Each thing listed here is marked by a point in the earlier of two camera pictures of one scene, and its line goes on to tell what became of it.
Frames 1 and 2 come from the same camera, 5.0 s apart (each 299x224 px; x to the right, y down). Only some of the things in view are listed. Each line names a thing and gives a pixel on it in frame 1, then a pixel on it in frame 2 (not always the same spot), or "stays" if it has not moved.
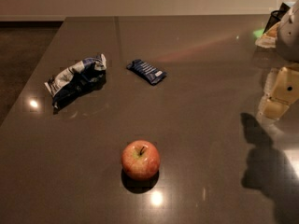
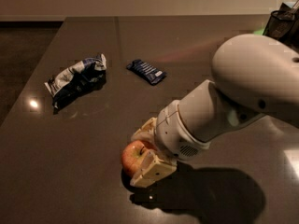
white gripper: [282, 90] to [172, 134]
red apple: [140, 160] stays
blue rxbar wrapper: [152, 74] stays
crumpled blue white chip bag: [83, 77] stays
